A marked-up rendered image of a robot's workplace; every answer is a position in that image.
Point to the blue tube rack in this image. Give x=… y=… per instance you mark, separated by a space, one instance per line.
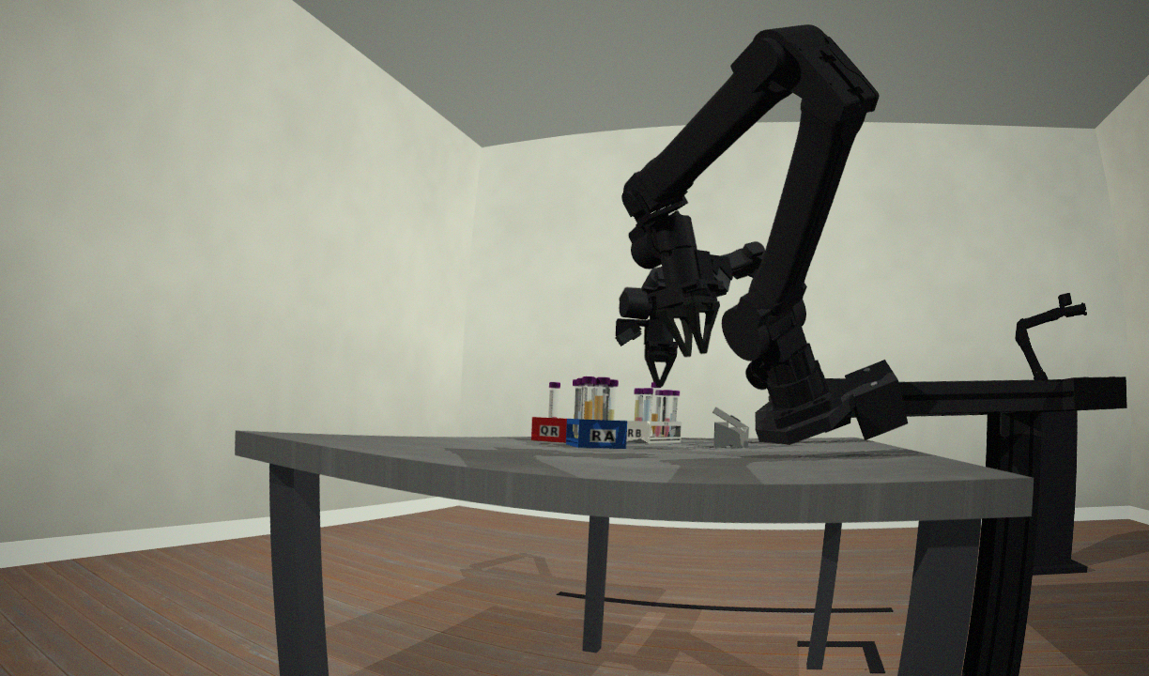
x=597 y=434

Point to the red lego brick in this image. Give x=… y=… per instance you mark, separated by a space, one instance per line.
x=548 y=429

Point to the white done button panel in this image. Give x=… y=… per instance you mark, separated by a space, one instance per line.
x=732 y=437

